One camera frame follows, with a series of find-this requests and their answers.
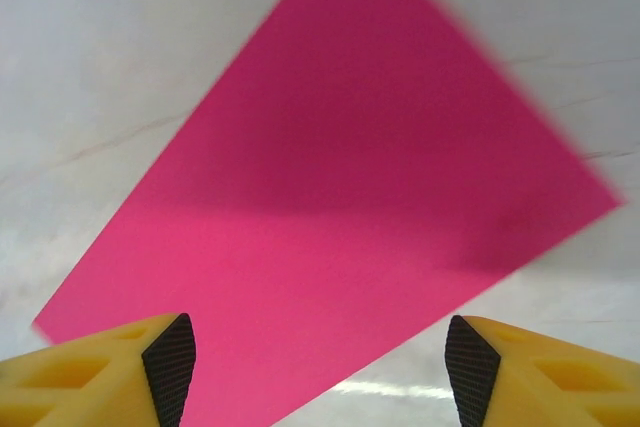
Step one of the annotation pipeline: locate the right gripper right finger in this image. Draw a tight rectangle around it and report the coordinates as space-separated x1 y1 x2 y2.
444 315 640 427

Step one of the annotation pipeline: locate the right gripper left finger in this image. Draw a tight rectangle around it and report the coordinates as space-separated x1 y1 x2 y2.
0 312 198 427

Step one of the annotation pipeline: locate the pink paper sheet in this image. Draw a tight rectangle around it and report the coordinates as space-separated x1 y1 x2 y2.
32 0 629 427

